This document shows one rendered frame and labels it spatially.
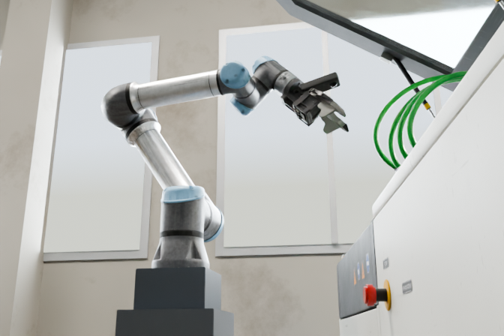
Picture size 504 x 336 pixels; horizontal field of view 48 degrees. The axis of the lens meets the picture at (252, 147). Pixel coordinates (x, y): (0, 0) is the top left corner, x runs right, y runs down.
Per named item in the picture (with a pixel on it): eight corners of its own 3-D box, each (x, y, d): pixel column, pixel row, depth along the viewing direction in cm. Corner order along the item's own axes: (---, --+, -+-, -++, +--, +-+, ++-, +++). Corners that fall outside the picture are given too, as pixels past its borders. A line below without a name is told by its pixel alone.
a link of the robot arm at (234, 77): (87, 80, 171) (244, 49, 160) (105, 94, 181) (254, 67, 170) (85, 115, 167) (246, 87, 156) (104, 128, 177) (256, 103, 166)
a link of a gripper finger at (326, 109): (333, 127, 156) (313, 116, 163) (349, 113, 157) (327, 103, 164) (329, 119, 154) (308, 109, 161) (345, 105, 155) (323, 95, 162)
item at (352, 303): (340, 318, 169) (337, 263, 174) (355, 318, 168) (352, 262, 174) (374, 305, 110) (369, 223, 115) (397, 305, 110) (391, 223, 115)
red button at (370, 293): (363, 311, 99) (361, 280, 100) (386, 311, 99) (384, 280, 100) (367, 310, 94) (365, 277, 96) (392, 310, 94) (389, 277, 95)
